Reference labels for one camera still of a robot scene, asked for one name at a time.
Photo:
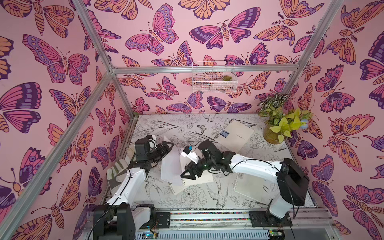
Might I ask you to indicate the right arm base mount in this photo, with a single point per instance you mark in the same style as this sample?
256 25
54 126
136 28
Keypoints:
267 220

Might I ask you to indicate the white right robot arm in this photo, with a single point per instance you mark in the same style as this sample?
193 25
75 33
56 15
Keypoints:
287 175

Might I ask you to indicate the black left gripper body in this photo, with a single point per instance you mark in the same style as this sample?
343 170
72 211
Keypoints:
152 156

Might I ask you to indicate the green leafy plant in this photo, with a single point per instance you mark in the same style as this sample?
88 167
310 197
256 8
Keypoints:
283 122

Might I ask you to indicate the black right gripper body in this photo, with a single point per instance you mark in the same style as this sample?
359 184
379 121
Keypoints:
200 165

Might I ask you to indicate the white spiral notebook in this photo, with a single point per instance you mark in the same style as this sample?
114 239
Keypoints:
204 179

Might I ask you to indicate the aluminium front rail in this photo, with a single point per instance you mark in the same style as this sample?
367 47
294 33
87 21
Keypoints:
238 224

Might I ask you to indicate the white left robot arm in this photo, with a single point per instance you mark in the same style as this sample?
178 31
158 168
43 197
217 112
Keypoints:
116 220

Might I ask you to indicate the amber glass plant vase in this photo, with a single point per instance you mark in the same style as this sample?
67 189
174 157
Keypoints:
270 136

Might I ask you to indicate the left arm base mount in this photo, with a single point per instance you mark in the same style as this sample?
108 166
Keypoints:
153 220

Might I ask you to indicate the small succulent in basket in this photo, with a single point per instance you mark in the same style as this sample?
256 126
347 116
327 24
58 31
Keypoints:
227 78

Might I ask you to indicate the white wire wall basket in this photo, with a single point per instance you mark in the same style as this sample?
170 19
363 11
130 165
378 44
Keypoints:
208 79

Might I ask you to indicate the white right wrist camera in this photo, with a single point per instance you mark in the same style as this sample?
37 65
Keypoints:
189 153

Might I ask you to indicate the torn white lined page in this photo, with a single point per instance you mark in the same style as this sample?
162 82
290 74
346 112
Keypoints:
171 167

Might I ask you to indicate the CAMP B5 spiral notebook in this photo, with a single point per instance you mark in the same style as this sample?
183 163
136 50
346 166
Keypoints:
234 136

